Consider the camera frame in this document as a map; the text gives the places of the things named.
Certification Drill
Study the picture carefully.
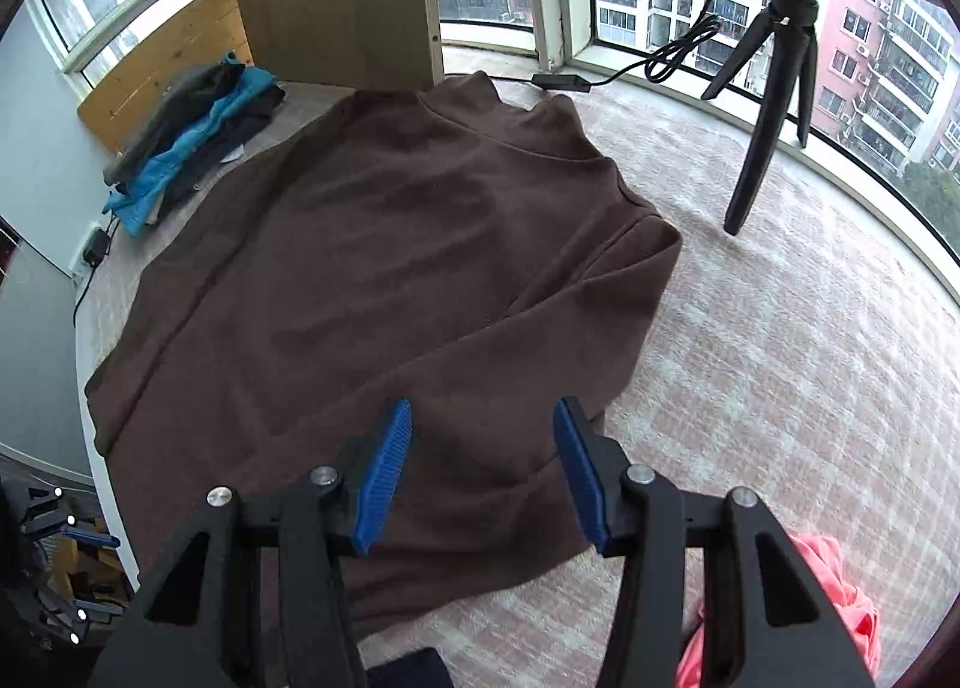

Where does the folded blue garment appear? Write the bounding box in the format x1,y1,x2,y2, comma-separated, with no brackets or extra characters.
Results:
103,65,280,237

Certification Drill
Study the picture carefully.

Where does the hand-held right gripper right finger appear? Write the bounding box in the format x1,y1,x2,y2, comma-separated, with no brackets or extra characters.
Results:
553,397,877,688

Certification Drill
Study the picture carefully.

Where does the black tripod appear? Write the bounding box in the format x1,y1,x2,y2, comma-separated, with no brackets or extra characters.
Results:
701,0,821,237

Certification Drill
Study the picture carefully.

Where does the pine wooden board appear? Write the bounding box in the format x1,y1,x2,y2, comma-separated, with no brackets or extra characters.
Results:
77,0,253,156

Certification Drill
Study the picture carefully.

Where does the pink garment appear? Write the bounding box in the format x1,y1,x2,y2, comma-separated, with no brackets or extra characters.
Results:
675,534,880,688

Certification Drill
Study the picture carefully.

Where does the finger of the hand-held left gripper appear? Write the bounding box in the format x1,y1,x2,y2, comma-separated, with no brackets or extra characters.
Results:
75,599,133,622
61,527,122,549

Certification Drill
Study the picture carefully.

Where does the pink plaid table cloth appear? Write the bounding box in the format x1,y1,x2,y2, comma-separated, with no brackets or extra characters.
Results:
75,50,960,688

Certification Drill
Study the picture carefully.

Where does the brown sweater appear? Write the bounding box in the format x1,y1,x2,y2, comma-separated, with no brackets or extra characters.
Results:
84,71,683,640

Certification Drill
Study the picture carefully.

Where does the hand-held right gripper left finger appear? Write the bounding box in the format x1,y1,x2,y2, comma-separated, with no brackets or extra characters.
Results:
90,397,415,688

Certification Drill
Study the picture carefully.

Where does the navy garment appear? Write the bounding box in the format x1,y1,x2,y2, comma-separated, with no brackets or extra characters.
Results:
365,647,451,688

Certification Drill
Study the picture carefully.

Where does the black charger with cable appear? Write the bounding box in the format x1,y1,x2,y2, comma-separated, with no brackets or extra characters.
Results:
73,215,121,326

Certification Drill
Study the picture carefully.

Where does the folded grey garment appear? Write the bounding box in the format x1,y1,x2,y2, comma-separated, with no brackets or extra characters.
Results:
105,53,287,209

